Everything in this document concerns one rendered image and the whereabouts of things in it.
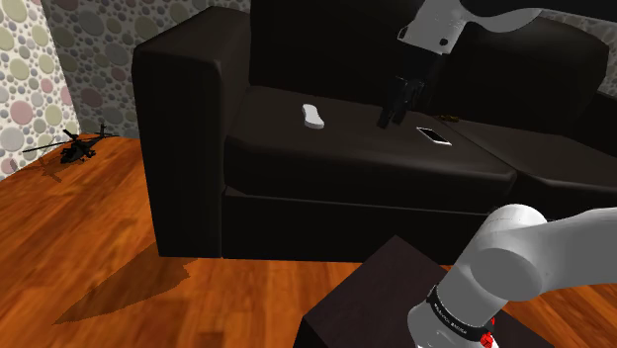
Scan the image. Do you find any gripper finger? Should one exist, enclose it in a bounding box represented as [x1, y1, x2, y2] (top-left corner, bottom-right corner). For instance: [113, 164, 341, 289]
[377, 98, 397, 130]
[393, 100, 412, 126]

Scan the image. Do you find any white smartphone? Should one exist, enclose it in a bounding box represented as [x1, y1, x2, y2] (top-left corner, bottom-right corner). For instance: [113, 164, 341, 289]
[415, 126, 454, 147]

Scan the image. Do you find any white curved remote control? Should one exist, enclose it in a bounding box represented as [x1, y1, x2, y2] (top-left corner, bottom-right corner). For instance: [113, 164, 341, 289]
[301, 103, 326, 131]

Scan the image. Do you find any dark brown sofa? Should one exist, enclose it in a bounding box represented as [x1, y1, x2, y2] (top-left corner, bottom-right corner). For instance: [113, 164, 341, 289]
[131, 0, 617, 266]

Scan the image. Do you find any black toy helicopter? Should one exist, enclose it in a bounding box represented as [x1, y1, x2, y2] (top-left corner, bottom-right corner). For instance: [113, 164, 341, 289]
[21, 123, 120, 166]

